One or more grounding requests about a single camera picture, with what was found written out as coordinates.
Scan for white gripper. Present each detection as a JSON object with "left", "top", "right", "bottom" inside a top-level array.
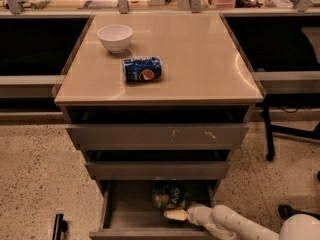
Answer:
[{"left": 164, "top": 202, "right": 213, "bottom": 226}]

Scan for green rice chip bag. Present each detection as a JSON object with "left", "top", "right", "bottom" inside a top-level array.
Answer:
[{"left": 152, "top": 185, "right": 191, "bottom": 209}]

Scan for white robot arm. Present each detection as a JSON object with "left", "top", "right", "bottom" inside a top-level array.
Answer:
[{"left": 164, "top": 202, "right": 320, "bottom": 240}]

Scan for bottom grey drawer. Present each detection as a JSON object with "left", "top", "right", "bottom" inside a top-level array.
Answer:
[{"left": 89, "top": 181, "right": 218, "bottom": 240}]

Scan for grey drawer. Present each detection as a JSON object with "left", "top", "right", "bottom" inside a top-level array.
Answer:
[
  {"left": 64, "top": 105, "right": 250, "bottom": 150},
  {"left": 89, "top": 181, "right": 218, "bottom": 240},
  {"left": 85, "top": 150, "right": 230, "bottom": 180}
]

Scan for middle grey drawer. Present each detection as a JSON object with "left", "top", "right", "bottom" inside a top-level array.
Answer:
[{"left": 85, "top": 150, "right": 230, "bottom": 180}]

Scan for grey drawer cabinet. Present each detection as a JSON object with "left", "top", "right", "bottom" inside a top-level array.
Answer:
[{"left": 55, "top": 13, "right": 263, "bottom": 180}]

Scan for top grey drawer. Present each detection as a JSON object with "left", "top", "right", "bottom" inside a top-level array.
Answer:
[{"left": 64, "top": 105, "right": 250, "bottom": 150}]

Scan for black caster foot right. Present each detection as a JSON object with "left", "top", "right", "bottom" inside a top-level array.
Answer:
[{"left": 278, "top": 205, "right": 320, "bottom": 220}]

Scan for black object on floor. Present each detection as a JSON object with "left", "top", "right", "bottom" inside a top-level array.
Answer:
[{"left": 52, "top": 213, "right": 68, "bottom": 240}]

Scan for blue pepsi can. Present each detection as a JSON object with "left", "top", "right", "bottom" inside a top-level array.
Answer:
[{"left": 122, "top": 57, "right": 162, "bottom": 82}]

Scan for black chair leg with caster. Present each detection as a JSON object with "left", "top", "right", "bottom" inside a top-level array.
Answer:
[{"left": 262, "top": 101, "right": 320, "bottom": 162}]

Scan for white ceramic bowl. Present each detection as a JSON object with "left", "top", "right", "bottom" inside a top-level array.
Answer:
[{"left": 97, "top": 24, "right": 133, "bottom": 53}]

